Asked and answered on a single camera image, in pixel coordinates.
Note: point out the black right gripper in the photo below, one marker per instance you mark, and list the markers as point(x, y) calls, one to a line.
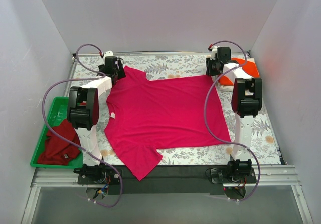
point(211, 66)

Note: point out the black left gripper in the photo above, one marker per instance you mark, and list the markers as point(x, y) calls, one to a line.
point(120, 71)

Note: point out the magenta pink t-shirt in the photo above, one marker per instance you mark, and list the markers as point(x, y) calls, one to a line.
point(146, 116)

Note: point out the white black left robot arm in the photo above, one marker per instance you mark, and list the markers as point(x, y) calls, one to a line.
point(83, 107)

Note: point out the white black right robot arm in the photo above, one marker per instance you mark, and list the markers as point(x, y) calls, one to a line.
point(247, 90)

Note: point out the folded cream t-shirt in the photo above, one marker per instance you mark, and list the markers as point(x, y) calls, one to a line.
point(225, 87)

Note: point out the folded orange t-shirt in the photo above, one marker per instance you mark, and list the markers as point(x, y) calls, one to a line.
point(248, 68)

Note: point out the green plastic tray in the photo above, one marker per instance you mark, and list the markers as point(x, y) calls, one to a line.
point(56, 115)

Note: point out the dark red t-shirt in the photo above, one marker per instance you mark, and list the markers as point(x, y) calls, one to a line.
point(58, 151)

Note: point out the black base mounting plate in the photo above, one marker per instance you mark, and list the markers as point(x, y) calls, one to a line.
point(163, 179)

